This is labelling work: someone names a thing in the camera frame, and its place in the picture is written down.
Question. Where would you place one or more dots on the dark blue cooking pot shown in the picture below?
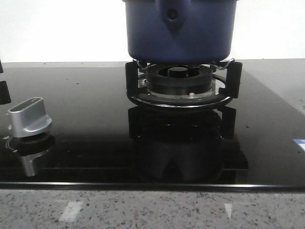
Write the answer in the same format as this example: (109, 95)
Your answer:
(180, 31)

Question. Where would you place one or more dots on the black pot support grate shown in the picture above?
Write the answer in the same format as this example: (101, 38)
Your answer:
(227, 84)

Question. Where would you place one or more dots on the black gas burner head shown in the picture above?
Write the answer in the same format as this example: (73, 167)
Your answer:
(178, 82)

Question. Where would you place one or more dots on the black glass gas cooktop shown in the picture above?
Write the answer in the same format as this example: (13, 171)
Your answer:
(98, 139)

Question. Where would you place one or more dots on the silver stove control knob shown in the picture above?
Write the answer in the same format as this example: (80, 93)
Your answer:
(29, 118)

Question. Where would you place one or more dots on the black left burner grate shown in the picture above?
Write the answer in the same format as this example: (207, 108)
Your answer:
(4, 93)

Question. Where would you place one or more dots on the blue white cooktop sticker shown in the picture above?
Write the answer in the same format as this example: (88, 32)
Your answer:
(301, 143)

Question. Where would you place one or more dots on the bent wire pot trivet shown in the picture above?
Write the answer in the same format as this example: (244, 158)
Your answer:
(143, 66)

